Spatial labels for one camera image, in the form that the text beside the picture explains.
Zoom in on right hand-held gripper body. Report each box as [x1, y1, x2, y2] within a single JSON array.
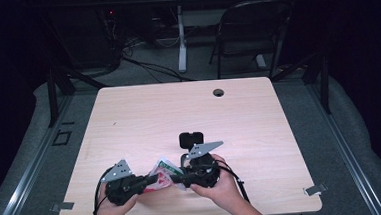
[[182, 141, 227, 190]]

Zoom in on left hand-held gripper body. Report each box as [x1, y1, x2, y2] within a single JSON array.
[[100, 157, 148, 207]]

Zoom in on pink and clear plastic bag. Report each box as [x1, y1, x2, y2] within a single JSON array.
[[141, 155, 189, 195]]

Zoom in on person's left hand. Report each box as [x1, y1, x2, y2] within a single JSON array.
[[92, 182, 140, 215]]

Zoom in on person's right hand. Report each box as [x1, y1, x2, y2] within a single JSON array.
[[188, 153, 244, 214]]

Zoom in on grey tape piece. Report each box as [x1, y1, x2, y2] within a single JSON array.
[[49, 201, 76, 213], [302, 182, 328, 197]]

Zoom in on white desk leg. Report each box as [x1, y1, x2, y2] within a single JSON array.
[[174, 5, 190, 73]]

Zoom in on dark computer tower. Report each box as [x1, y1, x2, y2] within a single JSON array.
[[66, 6, 124, 72]]

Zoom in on black folding chair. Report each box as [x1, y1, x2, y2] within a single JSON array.
[[205, 0, 297, 83]]

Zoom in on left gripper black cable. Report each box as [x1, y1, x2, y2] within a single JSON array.
[[90, 166, 118, 215]]

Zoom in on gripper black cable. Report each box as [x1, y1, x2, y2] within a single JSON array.
[[90, 166, 118, 215], [215, 157, 251, 206]]

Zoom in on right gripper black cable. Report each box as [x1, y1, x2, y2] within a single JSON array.
[[215, 157, 251, 206]]

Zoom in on aluminium floor rail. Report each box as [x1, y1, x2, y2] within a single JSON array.
[[305, 75, 381, 215], [0, 94, 82, 215]]

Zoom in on black floor cables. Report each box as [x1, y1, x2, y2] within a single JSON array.
[[120, 51, 195, 87]]

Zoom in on black metal frame post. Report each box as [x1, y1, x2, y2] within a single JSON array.
[[268, 49, 333, 118], [44, 63, 111, 128]]

